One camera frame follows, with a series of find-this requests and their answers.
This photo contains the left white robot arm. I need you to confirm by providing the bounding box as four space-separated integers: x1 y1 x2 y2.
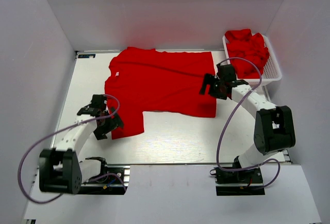
39 94 124 195

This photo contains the blue label sticker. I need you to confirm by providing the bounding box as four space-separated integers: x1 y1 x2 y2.
78 54 96 58

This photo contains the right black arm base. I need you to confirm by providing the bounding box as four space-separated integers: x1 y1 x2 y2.
210 167 265 196

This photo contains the pile of red shirts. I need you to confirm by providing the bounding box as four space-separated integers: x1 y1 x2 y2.
225 29 270 79

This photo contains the white plastic basket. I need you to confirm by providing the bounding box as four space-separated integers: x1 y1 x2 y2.
222 35 282 86

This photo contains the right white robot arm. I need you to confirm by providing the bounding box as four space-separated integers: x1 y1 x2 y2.
200 63 296 182

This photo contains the red t shirt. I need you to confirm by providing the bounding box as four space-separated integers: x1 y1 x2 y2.
104 47 217 140

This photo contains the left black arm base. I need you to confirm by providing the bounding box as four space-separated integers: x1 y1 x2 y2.
78 165 130 195

